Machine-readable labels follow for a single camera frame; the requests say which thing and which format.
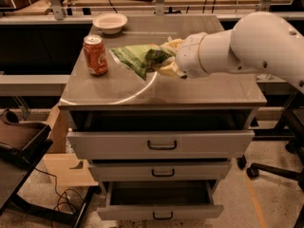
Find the top grey drawer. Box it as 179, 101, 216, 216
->
67, 130, 254, 160

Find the grey drawer cabinet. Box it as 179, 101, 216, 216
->
58, 14, 268, 222

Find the orange soda can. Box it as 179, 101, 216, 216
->
83, 34, 107, 76

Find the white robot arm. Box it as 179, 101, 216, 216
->
173, 11, 304, 92

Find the green jalapeno chip bag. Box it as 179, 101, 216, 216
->
110, 44, 175, 80

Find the wooden box on floor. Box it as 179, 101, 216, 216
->
44, 105, 98, 187

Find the grey drawer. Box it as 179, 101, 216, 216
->
88, 161, 231, 181
97, 180, 223, 220
67, 130, 254, 160

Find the bottom grey drawer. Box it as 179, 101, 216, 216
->
97, 180, 223, 220

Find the black floor cable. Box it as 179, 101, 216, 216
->
33, 166, 86, 228

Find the middle grey drawer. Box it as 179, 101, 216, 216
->
88, 161, 231, 181

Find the black office chair base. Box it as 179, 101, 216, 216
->
237, 94, 304, 228

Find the white bowl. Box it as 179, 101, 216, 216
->
93, 13, 128, 35

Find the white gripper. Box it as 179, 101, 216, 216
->
158, 32, 208, 78

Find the black chair with brown cushion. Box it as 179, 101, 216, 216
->
0, 109, 98, 228

